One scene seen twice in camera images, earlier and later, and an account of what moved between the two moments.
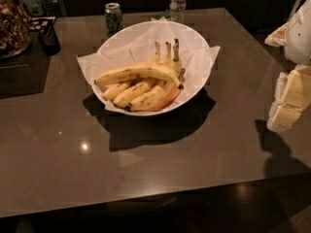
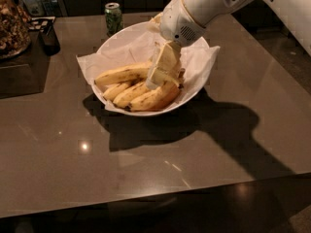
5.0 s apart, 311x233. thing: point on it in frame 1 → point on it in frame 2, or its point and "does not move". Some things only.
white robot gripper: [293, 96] → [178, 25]
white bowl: [150, 68] does not move
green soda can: [114, 18] does not move
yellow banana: [138, 90] does not move
